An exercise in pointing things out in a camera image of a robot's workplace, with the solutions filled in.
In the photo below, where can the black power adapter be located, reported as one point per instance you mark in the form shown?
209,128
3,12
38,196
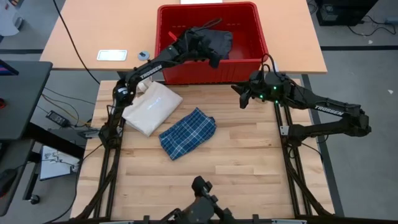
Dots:
57,118

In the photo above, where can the black computer tower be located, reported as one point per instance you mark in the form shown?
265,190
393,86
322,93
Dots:
342,14

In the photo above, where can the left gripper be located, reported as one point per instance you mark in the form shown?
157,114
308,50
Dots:
191,43

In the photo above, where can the dark grey garment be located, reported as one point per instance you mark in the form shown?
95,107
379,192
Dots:
222,43

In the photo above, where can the white rectangular pad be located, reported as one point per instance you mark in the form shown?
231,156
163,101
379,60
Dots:
112,55

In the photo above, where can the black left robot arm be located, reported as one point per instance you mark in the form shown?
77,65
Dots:
146,73

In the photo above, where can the peach laminate desk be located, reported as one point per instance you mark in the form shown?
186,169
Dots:
109,25

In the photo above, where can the white grey floor appliance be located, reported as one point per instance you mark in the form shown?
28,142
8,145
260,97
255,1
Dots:
9,18

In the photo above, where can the black computer mouse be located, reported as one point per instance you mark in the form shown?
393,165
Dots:
7,182

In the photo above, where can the red plastic laundry bin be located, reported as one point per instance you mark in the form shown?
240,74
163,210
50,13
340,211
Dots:
248,31

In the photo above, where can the dark laptop screen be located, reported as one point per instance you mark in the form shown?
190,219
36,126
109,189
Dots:
6,68

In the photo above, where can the white flat box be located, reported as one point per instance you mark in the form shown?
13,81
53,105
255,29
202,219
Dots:
201,1

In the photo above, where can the black side desk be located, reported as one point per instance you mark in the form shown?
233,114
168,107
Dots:
21,99

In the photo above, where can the black caster wheel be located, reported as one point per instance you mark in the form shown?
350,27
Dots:
35,199

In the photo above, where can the blue plaid shorts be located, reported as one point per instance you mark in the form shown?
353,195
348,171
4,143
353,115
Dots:
186,133

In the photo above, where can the white printed paper sheet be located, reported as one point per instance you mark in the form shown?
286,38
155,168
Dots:
62,168

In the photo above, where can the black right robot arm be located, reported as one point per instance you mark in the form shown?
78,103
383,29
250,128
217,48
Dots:
329,109

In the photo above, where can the white folded cloth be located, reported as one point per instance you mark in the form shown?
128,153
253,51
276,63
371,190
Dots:
152,109

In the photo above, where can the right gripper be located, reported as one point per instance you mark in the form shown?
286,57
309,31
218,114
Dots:
258,93

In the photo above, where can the red ribbon tag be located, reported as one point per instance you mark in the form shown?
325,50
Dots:
172,36

